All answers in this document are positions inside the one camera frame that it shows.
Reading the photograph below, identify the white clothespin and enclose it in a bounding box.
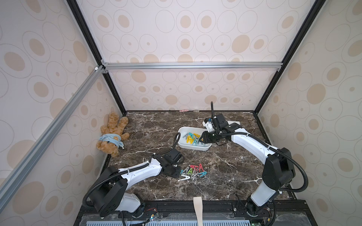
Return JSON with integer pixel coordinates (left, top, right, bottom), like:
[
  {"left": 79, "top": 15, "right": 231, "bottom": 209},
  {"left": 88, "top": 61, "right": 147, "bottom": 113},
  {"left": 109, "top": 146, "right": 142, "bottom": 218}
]
[{"left": 178, "top": 175, "right": 190, "bottom": 181}]

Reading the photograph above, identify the teal clothespin bottom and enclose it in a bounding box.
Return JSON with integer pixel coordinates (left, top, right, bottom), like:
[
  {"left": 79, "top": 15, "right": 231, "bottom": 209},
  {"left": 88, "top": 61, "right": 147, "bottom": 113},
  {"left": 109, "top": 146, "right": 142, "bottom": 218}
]
[{"left": 189, "top": 133, "right": 199, "bottom": 145}]

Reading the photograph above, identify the white plastic storage box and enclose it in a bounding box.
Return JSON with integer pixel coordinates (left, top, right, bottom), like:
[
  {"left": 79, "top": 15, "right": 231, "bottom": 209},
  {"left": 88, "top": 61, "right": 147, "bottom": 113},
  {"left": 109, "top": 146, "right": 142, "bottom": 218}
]
[{"left": 178, "top": 127, "right": 212, "bottom": 151}]

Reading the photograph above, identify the teal clothespin cluster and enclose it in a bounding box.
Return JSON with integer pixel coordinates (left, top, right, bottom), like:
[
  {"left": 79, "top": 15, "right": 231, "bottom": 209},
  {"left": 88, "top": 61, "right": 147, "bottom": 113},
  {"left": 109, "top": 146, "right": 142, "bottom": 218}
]
[{"left": 197, "top": 171, "right": 207, "bottom": 178}]

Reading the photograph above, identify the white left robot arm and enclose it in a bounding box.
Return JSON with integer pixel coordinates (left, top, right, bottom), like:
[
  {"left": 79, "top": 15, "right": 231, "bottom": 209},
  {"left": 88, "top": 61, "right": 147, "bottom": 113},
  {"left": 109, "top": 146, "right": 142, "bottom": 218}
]
[{"left": 83, "top": 148, "right": 185, "bottom": 218}]

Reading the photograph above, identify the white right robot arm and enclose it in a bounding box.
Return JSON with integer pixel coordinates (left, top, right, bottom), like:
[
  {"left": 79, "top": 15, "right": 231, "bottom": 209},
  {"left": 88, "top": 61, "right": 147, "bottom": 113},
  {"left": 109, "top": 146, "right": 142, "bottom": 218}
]
[{"left": 199, "top": 114, "right": 309, "bottom": 215}]

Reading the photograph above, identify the white paper strip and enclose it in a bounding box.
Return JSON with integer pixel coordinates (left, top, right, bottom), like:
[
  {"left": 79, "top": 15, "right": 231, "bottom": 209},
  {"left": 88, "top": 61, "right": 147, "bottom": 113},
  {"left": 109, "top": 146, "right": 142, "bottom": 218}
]
[{"left": 228, "top": 121, "right": 240, "bottom": 125}]

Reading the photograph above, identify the beige tape strip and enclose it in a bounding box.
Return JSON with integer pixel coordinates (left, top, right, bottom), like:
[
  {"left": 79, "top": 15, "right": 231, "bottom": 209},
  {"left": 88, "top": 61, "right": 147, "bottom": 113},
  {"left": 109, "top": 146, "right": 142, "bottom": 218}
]
[{"left": 193, "top": 197, "right": 203, "bottom": 226}]

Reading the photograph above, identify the brown teddy bear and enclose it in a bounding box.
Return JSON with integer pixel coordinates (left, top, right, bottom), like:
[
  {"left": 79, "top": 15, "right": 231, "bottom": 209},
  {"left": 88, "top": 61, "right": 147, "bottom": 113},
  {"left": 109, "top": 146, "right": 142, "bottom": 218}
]
[{"left": 96, "top": 112, "right": 130, "bottom": 157}]

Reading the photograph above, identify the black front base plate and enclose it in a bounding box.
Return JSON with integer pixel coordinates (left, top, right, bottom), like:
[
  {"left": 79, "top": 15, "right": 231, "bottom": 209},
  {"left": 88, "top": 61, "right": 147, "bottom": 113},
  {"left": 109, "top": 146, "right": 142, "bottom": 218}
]
[{"left": 73, "top": 200, "right": 317, "bottom": 226}]

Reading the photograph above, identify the horizontal aluminium rail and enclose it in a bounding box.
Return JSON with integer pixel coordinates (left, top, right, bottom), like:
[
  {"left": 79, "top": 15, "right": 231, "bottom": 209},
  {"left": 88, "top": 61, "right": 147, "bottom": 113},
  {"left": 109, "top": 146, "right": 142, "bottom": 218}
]
[{"left": 104, "top": 62, "right": 283, "bottom": 70}]

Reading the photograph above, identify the left diagonal aluminium rail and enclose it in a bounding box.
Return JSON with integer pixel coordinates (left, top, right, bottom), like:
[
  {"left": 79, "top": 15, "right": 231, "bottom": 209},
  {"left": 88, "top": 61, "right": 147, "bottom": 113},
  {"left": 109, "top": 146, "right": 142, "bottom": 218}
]
[{"left": 1, "top": 65, "right": 105, "bottom": 211}]

